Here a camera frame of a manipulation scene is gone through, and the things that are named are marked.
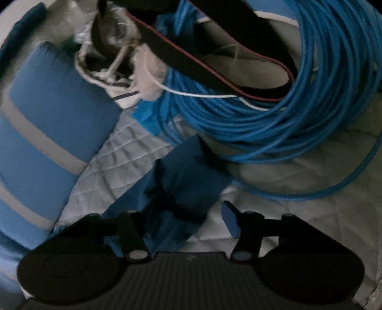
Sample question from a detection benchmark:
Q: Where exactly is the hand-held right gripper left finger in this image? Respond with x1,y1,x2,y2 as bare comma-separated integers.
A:
85,210,151,264

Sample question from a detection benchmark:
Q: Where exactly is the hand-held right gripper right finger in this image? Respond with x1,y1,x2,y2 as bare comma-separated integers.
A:
221,200,299,264

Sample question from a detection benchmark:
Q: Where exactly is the blue garment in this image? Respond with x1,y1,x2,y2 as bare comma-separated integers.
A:
100,135,234,260

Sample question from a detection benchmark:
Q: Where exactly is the grey quilted blanket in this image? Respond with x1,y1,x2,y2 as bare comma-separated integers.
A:
53,110,382,310

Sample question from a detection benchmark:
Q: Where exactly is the large blue grey-striped pillow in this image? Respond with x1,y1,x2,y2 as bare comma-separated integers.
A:
0,41,122,249

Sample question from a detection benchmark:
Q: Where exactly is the dark blue cloth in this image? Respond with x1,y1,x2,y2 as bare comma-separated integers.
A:
0,3,48,76

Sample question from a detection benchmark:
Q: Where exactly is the blue cable coil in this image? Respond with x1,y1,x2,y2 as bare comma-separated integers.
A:
154,0,382,202

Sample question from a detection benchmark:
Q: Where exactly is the thin white cable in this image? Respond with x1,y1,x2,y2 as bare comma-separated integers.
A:
143,59,287,111

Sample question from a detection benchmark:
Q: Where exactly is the white striped rope bag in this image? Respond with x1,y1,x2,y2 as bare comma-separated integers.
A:
73,6,168,108

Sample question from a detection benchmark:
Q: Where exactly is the black strap with red edge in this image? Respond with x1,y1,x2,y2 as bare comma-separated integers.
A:
92,0,299,102

